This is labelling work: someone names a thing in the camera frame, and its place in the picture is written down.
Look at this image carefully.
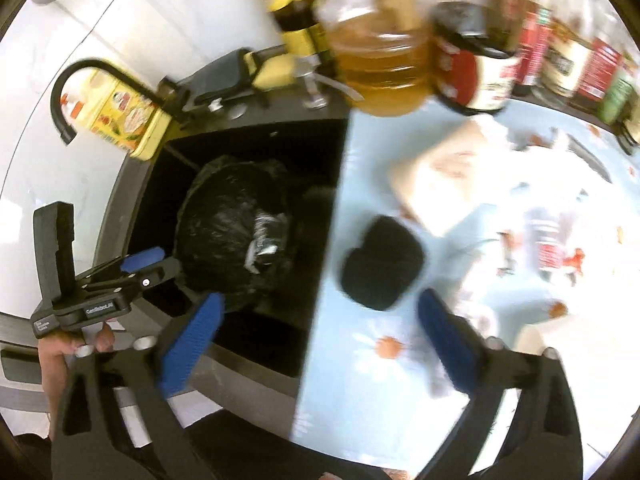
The brown paper cup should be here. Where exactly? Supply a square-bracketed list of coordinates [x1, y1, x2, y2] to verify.
[388, 114, 511, 237]

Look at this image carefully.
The silver foil wrapper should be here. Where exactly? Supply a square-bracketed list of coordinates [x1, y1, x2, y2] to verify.
[244, 210, 290, 274]

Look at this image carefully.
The black kitchen sink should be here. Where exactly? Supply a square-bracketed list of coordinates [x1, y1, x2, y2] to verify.
[96, 114, 348, 396]

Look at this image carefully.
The person's left hand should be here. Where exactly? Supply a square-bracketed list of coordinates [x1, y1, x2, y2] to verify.
[38, 330, 86, 441]

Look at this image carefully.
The black garbage bag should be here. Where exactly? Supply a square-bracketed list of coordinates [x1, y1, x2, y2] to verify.
[174, 156, 294, 312]

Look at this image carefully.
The yellow seasoning box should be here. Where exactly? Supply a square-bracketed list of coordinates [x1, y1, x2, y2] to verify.
[60, 68, 171, 160]

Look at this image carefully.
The black curved faucet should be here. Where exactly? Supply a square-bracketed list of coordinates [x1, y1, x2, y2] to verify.
[50, 58, 190, 160]

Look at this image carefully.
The blue daisy tablecloth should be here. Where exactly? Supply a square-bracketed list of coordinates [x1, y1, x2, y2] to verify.
[291, 100, 639, 479]

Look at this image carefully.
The black sponge holder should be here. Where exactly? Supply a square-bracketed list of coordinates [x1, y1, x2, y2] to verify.
[179, 48, 255, 112]

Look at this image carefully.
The black round object on table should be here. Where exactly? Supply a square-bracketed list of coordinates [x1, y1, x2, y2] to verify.
[340, 216, 427, 311]

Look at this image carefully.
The yellow-green bottle at left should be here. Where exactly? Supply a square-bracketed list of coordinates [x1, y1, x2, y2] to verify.
[265, 0, 335, 76]

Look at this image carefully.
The large cooking oil jug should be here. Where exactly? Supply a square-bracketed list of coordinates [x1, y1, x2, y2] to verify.
[314, 0, 428, 117]

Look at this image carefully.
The green label oil bottle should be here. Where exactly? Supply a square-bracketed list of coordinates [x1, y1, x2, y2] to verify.
[597, 58, 639, 125]

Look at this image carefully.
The dark soy sauce jug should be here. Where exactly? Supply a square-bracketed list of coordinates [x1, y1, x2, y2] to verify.
[430, 0, 528, 115]

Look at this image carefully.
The red label clear bottle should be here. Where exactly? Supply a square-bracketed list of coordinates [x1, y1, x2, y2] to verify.
[570, 37, 623, 115]

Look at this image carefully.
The white vinegar bottle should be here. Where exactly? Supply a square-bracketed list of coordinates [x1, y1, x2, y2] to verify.
[539, 21, 592, 99]

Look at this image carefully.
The red label sauce bottle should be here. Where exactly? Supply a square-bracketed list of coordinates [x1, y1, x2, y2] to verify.
[512, 1, 551, 96]

